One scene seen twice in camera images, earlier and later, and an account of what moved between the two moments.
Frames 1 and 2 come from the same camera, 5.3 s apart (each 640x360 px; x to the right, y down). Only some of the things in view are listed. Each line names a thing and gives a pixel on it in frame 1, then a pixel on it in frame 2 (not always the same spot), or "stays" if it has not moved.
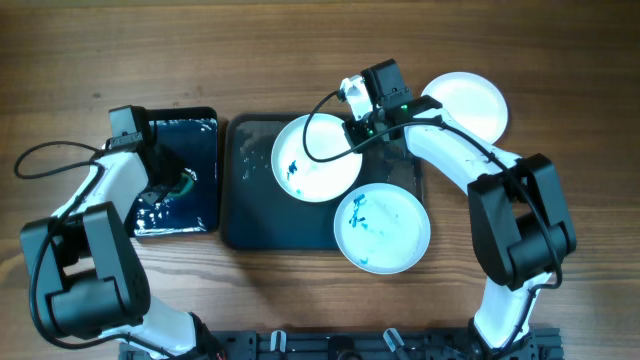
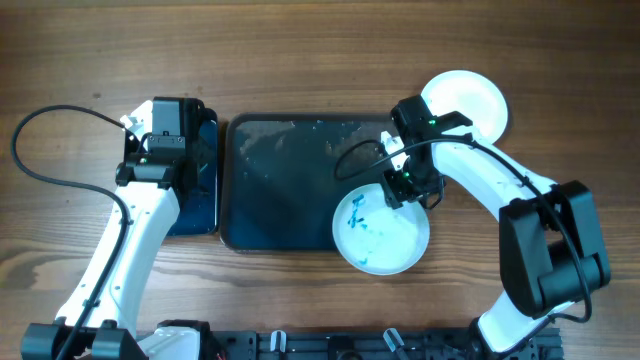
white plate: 474,101 stays
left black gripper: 152,195 → 195,144
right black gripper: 360,143 → 396,192
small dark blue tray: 193,207 stays
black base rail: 349,345 stays
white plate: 382,228 stays
